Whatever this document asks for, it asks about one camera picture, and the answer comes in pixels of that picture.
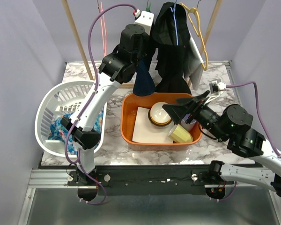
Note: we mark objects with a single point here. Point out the wooden clothes rack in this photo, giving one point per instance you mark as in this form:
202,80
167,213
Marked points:
204,39

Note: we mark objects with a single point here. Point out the orange plastic tub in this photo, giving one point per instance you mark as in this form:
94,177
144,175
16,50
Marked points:
130,106

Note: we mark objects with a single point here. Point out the floral blue skirt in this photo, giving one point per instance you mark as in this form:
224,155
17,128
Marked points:
59,132

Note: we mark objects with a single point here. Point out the grey white garment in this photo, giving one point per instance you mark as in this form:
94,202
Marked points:
193,64

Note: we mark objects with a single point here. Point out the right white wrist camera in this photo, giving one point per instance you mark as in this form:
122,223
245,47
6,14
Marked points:
216,89

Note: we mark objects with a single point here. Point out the lavender cup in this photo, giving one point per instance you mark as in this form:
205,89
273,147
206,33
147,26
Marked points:
187,125

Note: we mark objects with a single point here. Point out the white laundry basket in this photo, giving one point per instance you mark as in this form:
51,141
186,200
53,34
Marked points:
64,98

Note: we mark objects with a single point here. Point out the pink wire hanger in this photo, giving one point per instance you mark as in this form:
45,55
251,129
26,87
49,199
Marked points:
103,27

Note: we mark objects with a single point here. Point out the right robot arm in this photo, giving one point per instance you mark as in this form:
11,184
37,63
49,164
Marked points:
233,127

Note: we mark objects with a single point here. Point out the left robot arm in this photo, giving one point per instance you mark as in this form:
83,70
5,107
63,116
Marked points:
114,70

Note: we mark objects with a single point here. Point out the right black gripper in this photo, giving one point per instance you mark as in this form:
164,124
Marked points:
186,105

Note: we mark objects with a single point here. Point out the light blue hanger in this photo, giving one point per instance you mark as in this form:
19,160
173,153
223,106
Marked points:
173,10

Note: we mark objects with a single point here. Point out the dark blue denim skirt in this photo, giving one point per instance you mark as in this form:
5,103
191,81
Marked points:
144,84

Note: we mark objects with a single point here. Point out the yellow cup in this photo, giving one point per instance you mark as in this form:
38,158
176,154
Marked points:
180,135

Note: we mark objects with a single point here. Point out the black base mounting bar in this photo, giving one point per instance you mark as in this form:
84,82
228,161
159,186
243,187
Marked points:
154,179

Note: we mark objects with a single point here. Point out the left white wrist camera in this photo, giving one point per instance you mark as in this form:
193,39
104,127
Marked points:
144,19

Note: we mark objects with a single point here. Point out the white bowl with dark rim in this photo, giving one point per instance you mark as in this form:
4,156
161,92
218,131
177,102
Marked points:
158,116

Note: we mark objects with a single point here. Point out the black garment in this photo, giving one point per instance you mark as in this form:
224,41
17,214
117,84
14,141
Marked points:
170,57

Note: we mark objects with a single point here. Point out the yellow hanger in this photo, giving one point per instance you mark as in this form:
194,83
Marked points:
197,30

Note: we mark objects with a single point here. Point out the green hanger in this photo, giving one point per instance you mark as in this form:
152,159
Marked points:
148,6

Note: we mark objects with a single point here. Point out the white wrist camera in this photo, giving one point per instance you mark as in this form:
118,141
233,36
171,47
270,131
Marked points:
144,19
216,89

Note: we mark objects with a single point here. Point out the white square plate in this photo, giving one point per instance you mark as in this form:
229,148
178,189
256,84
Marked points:
145,132

